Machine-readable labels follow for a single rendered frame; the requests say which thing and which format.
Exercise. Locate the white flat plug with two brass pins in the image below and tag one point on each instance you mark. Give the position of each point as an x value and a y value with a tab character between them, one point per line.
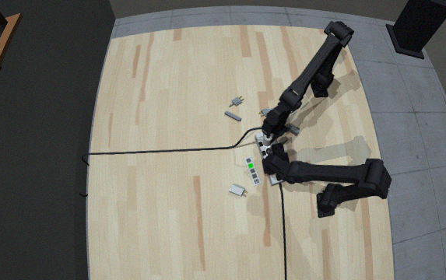
237	190

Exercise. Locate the white diagram card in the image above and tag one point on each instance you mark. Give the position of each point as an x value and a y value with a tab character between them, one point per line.
252	171

